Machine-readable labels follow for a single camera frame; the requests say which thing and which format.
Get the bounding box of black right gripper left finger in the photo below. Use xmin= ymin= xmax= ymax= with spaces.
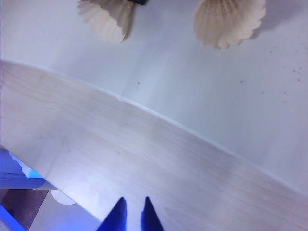
xmin=96 ymin=196 xmax=128 ymax=231

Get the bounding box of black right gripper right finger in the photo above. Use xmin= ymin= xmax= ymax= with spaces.
xmin=140 ymin=196 xmax=166 ymax=231

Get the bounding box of shuttlecock with green cork sticker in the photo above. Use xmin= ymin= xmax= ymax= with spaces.
xmin=77 ymin=0 xmax=134 ymax=44

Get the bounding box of white feather shuttlecock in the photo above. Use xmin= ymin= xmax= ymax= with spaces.
xmin=193 ymin=0 xmax=267 ymax=50

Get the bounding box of white raised desk board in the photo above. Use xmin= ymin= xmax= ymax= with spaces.
xmin=0 ymin=0 xmax=308 ymax=201

